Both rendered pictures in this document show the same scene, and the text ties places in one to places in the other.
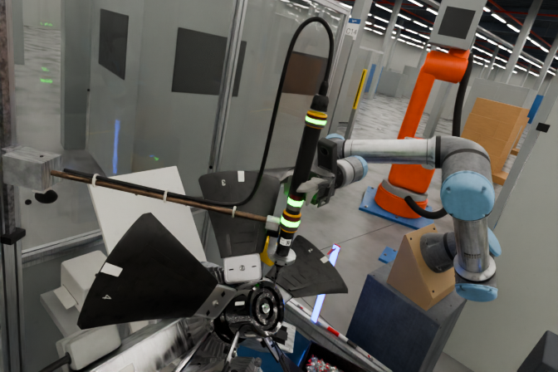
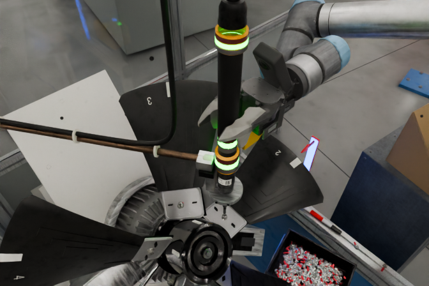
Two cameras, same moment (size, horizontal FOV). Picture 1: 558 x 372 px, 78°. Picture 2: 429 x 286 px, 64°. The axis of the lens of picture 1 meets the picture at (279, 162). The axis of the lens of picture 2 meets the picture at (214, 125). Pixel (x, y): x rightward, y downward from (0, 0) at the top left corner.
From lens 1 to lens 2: 0.37 m
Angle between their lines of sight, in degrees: 28
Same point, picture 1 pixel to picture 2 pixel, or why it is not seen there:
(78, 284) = not seen: hidden behind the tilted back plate
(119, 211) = (45, 142)
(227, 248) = (163, 182)
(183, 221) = (125, 134)
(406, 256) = (412, 138)
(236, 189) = (165, 108)
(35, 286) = (25, 183)
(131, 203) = not seen: hidden behind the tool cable
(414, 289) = (420, 173)
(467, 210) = not seen: outside the picture
